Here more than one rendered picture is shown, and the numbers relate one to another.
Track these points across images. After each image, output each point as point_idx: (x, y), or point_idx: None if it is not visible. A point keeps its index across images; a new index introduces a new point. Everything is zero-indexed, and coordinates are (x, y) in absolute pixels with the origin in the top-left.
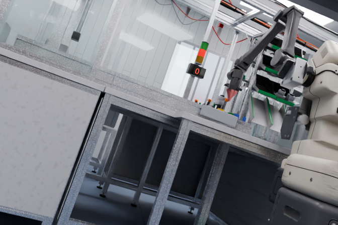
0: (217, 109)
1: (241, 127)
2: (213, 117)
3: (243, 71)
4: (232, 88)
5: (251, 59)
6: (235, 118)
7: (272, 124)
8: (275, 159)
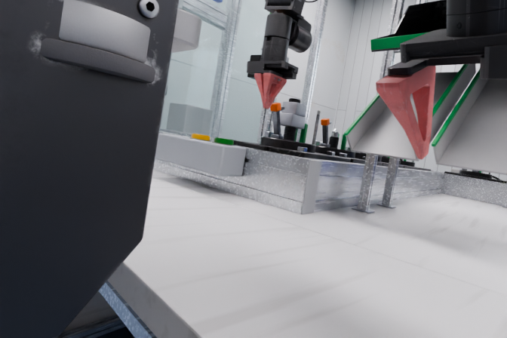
0: (176, 137)
1: (276, 175)
2: (170, 160)
3: (287, 10)
4: (254, 70)
5: None
6: (217, 149)
7: (432, 145)
8: (105, 296)
